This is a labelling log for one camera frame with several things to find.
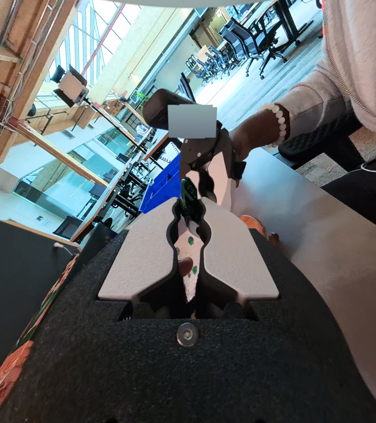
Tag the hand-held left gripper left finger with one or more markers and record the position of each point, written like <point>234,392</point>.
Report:
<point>141,257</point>

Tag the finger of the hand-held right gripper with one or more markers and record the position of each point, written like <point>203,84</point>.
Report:
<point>193,176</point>
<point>221,185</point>

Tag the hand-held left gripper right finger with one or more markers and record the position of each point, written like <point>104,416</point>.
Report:
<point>237,257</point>

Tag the long dark green brick leaf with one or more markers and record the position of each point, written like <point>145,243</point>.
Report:
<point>188,198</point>

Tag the peach toy brick flowerpot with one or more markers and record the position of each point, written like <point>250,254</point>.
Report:
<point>252,223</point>

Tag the person's right forearm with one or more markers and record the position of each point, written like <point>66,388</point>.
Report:
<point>313,99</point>

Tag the grey desk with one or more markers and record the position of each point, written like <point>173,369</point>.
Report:
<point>340,248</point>

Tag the black legged office desk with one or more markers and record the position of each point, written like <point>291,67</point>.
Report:
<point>289,19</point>

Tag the person's right hand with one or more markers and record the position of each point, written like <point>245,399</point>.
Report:
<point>257,132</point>

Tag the blue plastic bin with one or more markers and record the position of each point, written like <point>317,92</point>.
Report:
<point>161,188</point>

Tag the black computer monitor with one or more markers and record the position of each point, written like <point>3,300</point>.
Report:
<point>186,87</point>

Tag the black office chair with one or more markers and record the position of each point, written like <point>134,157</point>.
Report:
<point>317,138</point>

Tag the row of black office chairs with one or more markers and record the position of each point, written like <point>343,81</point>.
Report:
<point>241,36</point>

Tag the person's dark trousers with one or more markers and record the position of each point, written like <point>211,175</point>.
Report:
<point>366,198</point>

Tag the studio light panel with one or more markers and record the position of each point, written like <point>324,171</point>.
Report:
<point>72,86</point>

